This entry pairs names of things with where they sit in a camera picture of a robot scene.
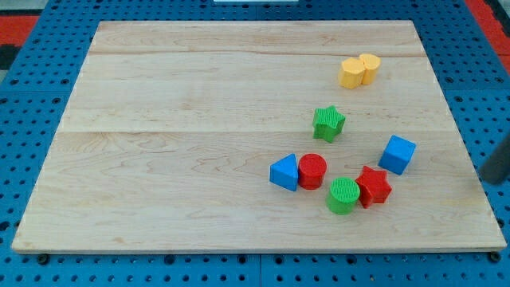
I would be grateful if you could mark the red star block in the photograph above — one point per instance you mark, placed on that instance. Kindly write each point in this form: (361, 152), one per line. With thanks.
(374, 186)

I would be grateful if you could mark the green star block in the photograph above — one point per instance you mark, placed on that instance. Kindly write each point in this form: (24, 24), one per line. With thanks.
(327, 123)

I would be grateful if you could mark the blue triangle block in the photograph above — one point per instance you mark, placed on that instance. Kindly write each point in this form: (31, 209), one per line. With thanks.
(284, 173)

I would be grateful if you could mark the red cylinder block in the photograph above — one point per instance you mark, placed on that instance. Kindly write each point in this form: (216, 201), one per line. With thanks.
(311, 171)

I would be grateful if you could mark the wooden board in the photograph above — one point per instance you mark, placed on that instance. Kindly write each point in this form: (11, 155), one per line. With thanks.
(166, 141)

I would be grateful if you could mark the green cylinder block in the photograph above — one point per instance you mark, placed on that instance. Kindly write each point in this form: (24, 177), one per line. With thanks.
(343, 194)

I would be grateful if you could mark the yellow hexagon block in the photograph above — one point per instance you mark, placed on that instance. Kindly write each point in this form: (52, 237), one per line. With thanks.
(351, 73)

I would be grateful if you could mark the yellow cylinder block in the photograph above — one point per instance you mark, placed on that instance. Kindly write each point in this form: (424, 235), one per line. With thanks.
(371, 64)

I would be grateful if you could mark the blue cube block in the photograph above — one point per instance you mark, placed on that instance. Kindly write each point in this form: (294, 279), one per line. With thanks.
(397, 154)

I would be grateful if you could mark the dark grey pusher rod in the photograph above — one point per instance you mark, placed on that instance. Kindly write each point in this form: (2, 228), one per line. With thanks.
(496, 168)

